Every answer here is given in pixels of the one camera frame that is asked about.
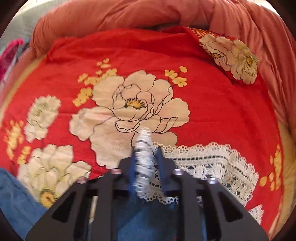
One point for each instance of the salmon pink comforter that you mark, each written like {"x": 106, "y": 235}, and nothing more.
{"x": 262, "y": 30}

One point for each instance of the blue denim pants lace hem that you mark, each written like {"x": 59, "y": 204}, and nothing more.
{"x": 175, "y": 175}

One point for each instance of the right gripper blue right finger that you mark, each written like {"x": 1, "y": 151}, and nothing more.
{"x": 165, "y": 167}

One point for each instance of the red floral blanket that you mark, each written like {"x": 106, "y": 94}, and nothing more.
{"x": 79, "y": 111}

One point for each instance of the grey quilted headboard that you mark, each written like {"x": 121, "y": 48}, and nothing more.
{"x": 22, "y": 25}

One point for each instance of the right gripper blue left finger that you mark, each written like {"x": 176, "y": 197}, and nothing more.
{"x": 132, "y": 174}

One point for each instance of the pink floral pillow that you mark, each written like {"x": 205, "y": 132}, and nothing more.
{"x": 8, "y": 54}

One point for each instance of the beige bed sheet mattress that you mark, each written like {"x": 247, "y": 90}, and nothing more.
{"x": 23, "y": 69}

